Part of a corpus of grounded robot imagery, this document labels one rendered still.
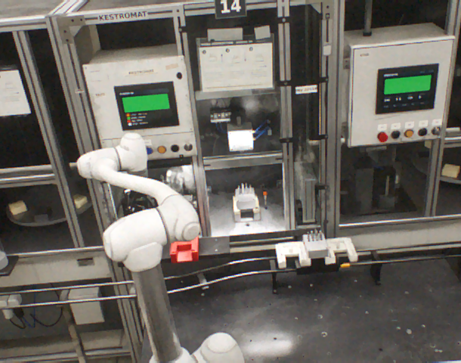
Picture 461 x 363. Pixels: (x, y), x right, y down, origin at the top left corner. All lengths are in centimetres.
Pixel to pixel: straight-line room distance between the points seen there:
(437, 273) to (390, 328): 46
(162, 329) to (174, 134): 87
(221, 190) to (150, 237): 130
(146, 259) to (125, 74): 85
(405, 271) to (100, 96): 168
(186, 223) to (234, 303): 92
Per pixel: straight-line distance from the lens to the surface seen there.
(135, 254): 172
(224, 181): 293
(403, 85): 234
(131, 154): 221
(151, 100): 224
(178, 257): 249
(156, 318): 186
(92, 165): 217
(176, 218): 173
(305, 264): 248
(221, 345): 202
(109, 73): 225
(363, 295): 261
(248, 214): 273
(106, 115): 232
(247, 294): 260
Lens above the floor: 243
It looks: 29 degrees down
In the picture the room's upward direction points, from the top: 5 degrees counter-clockwise
